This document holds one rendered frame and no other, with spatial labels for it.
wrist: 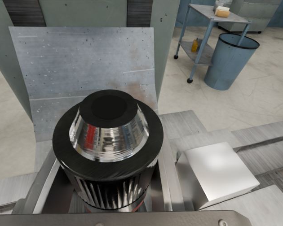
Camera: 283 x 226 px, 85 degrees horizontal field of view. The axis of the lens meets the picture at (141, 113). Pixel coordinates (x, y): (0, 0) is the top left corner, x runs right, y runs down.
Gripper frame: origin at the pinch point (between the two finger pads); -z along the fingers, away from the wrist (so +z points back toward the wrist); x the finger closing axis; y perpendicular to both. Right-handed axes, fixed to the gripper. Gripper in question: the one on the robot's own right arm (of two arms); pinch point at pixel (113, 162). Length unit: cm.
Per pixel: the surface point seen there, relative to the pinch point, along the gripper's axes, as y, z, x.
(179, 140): 8.6, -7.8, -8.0
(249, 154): 19.5, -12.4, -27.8
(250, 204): 8.6, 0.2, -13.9
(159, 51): 9.9, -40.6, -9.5
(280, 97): 112, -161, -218
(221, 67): 80, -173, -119
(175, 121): 12.5, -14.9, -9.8
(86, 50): 7.9, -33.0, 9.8
